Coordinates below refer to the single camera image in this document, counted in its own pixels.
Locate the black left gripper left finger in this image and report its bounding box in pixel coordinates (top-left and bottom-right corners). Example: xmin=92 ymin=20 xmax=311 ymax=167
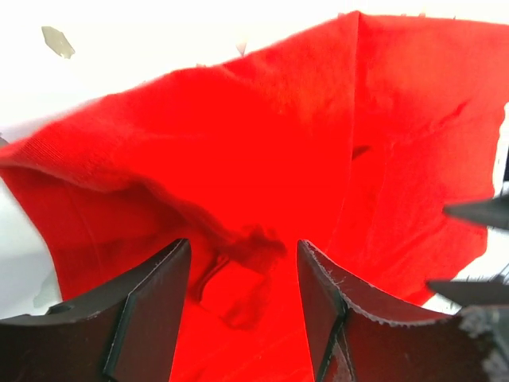
xmin=1 ymin=240 xmax=191 ymax=382

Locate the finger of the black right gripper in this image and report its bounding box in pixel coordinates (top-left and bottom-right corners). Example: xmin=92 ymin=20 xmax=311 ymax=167
xmin=425 ymin=278 xmax=508 ymax=309
xmin=443 ymin=194 xmax=508 ymax=231

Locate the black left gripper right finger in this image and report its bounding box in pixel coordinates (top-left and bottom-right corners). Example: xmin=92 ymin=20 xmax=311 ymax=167
xmin=297 ymin=240 xmax=508 ymax=381

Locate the red t shirt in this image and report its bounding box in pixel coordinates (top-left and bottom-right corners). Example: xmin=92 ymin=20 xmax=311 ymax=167
xmin=1 ymin=12 xmax=508 ymax=381

